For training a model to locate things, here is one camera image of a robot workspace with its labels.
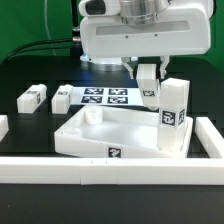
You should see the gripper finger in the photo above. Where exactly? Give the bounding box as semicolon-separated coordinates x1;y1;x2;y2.
159;56;170;79
121;57;138;79

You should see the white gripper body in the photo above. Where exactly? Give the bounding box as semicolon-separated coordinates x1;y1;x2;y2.
78;0;212;58

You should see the white desk top tray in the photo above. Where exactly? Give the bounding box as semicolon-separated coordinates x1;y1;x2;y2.
54;106;193;158

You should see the fiducial marker sheet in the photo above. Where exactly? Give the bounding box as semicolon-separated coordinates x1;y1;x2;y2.
71;87;143;106

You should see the white right fence bar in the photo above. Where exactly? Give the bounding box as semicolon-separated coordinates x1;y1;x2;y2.
195;117;224;159

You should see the white fence bar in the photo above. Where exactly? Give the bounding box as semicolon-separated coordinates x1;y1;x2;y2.
0;157;224;185
195;117;224;159
0;115;9;142

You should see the white front fence bar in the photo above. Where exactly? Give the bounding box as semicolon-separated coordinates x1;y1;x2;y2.
0;157;224;185

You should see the white left fence bar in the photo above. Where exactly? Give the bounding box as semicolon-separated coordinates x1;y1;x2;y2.
0;115;9;142

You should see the black cable bundle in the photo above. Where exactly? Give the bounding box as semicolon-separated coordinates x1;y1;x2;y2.
2;37;81;64

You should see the black cable connector post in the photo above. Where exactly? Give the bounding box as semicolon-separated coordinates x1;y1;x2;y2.
70;0;83;58

